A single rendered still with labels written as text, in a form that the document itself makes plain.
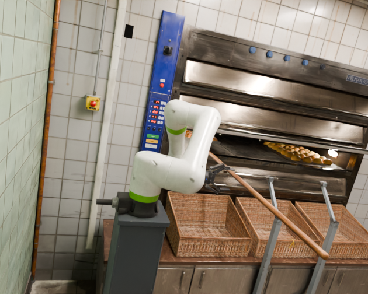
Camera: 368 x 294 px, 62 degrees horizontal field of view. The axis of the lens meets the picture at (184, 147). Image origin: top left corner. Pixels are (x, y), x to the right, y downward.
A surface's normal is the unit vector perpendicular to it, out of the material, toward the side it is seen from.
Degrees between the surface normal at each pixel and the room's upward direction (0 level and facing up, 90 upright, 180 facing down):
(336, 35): 90
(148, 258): 90
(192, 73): 70
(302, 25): 90
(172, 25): 90
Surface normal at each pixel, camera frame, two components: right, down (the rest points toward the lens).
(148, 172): -0.18, 0.18
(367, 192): 0.25, 0.28
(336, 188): 0.30, -0.07
